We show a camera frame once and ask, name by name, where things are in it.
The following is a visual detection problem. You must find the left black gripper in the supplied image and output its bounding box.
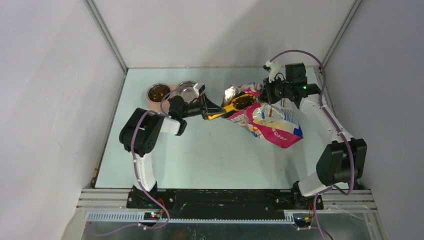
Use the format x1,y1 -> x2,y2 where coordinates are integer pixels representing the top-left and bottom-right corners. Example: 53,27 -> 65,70
180,92 -> 226,120

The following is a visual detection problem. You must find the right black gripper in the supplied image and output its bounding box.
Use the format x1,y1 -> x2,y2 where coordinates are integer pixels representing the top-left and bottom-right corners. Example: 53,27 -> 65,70
258,75 -> 292,106

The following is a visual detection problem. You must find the yellow plastic scoop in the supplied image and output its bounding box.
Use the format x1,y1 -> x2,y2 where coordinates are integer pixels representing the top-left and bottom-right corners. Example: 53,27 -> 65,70
208,98 -> 241,120

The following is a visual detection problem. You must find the colourful cat food bag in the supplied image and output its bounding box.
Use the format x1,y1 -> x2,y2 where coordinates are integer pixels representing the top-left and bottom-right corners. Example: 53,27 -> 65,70
222,98 -> 304,149

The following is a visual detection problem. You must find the pink double pet bowl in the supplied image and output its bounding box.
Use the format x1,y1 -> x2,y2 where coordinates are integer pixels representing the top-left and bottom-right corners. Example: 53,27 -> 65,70
146,80 -> 198,108

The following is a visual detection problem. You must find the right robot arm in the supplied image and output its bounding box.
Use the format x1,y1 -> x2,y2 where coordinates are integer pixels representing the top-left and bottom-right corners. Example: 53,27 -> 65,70
259,61 -> 367,209

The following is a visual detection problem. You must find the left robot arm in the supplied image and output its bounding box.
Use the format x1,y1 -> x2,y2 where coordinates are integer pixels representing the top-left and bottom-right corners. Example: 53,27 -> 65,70
119,94 -> 226,208

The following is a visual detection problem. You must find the brown pet food kibble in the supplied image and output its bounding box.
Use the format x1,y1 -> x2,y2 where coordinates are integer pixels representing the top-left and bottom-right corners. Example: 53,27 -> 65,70
232,93 -> 256,111

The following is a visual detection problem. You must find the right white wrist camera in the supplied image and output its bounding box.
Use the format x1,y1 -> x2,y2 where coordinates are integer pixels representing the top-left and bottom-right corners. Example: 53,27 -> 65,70
262,60 -> 282,83

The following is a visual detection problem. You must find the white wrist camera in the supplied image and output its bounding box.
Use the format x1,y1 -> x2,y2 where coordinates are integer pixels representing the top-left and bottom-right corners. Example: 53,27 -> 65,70
262,60 -> 282,83
192,82 -> 206,97

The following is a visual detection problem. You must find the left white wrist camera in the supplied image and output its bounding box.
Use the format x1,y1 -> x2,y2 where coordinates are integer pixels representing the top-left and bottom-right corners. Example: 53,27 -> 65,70
192,82 -> 206,97

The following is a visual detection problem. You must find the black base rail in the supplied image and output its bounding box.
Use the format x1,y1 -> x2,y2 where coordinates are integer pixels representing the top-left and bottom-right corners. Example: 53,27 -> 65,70
126,187 -> 324,220

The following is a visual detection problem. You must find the right aluminium frame post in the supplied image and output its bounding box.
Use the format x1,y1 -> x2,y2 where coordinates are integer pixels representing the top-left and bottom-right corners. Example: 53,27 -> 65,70
322,0 -> 363,69

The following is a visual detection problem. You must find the aluminium frame post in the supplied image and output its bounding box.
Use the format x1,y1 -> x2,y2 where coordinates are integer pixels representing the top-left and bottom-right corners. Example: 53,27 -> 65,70
322,0 -> 363,69
83,0 -> 129,74

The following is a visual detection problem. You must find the left aluminium frame post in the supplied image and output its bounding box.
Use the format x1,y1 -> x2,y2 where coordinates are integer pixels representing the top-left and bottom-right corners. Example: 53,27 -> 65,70
83,0 -> 129,74

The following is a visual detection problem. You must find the white cable duct strip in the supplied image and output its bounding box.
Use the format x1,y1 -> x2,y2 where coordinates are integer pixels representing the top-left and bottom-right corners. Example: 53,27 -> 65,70
86,210 -> 295,224

